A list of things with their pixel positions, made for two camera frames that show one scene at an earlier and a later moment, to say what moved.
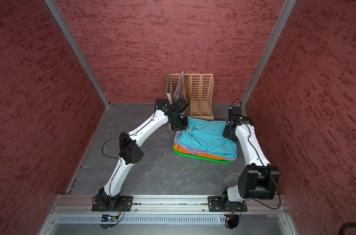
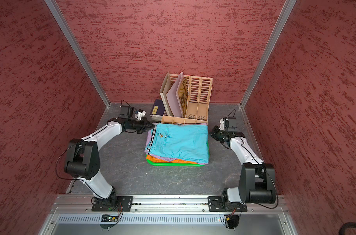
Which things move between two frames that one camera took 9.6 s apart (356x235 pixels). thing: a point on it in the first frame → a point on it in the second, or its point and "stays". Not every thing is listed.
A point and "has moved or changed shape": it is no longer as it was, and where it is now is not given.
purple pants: (176, 141) → (167, 158)
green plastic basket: (224, 161) → (179, 164)
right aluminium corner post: (288, 6) stays
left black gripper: (181, 127) → (145, 123)
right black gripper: (226, 134) → (213, 133)
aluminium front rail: (266, 215) stays
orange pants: (205, 155) → (154, 158)
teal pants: (207, 136) has moved or changed shape
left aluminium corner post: (68, 32) stays
